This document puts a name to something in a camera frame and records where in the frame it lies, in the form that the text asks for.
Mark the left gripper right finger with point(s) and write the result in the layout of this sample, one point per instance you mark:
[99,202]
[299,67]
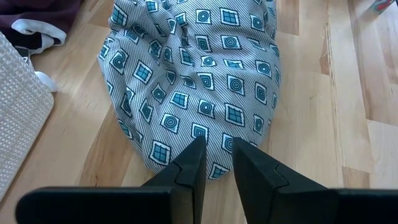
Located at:
[295,205]

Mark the white woven plastic basket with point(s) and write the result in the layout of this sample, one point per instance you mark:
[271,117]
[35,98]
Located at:
[18,124]

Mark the purple garment with white ties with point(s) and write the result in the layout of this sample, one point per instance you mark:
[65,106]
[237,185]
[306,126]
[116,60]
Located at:
[37,15]

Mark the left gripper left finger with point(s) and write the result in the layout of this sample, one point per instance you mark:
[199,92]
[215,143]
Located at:
[124,205]

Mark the grey patterned hospital gown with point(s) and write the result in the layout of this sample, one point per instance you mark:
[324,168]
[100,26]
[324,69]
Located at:
[192,84]

